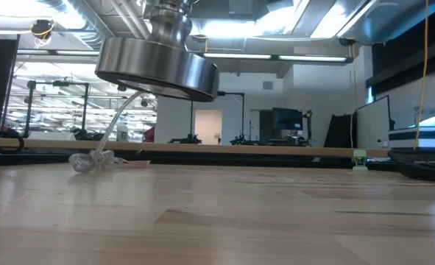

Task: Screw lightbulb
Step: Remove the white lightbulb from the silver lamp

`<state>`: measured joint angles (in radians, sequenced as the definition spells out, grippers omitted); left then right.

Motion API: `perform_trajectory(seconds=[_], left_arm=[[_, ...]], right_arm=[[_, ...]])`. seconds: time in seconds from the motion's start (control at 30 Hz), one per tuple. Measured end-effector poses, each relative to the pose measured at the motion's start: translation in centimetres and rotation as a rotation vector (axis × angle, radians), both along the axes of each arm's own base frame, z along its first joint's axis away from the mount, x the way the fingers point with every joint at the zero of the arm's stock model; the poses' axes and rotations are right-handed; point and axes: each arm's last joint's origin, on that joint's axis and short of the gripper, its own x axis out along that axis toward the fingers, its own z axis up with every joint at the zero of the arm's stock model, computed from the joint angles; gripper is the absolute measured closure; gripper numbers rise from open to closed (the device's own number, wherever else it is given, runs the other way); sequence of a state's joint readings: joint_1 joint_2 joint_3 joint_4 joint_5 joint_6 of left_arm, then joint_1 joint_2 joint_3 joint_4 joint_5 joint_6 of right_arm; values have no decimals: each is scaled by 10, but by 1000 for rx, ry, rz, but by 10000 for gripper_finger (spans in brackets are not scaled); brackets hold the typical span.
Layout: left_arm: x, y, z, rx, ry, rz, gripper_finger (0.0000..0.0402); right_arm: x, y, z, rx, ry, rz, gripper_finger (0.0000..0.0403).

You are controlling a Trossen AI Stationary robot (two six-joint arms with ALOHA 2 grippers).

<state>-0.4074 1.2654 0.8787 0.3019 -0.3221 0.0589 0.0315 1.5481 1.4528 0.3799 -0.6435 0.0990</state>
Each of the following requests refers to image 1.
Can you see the black ceiling camera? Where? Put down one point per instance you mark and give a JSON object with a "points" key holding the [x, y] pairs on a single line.
{"points": [[42, 27]]}

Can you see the silver metal lamp base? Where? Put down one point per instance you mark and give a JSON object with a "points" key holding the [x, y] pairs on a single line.
{"points": [[158, 66]]}

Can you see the dark red object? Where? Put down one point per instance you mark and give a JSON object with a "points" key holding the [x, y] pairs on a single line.
{"points": [[149, 135]]}

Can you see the black monitor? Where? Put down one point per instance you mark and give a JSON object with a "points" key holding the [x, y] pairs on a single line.
{"points": [[287, 118]]}

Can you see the white box with black stripe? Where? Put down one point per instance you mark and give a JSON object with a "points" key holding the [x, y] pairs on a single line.
{"points": [[419, 138]]}

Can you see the white desk outlet tray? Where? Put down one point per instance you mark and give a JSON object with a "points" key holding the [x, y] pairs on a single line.
{"points": [[51, 136]]}

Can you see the long ceiling strip light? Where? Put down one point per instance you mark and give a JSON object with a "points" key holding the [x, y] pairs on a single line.
{"points": [[276, 57]]}

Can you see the black draped cloth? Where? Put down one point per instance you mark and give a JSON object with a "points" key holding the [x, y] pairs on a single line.
{"points": [[338, 130]]}

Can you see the beige wooden desk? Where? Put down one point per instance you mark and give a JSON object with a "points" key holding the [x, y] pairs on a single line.
{"points": [[202, 148]]}

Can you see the pink paper tag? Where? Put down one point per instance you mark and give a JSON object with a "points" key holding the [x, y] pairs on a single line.
{"points": [[138, 163]]}

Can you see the black gantry frame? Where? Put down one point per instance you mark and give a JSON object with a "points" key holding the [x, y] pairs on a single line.
{"points": [[243, 117], [85, 106]]}

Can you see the white board panel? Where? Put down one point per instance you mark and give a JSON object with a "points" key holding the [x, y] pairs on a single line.
{"points": [[373, 123]]}

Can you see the mint green marker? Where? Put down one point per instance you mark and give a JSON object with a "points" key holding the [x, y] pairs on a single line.
{"points": [[360, 160]]}

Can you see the pale beige door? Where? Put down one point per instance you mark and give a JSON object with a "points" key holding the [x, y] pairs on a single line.
{"points": [[208, 127]]}

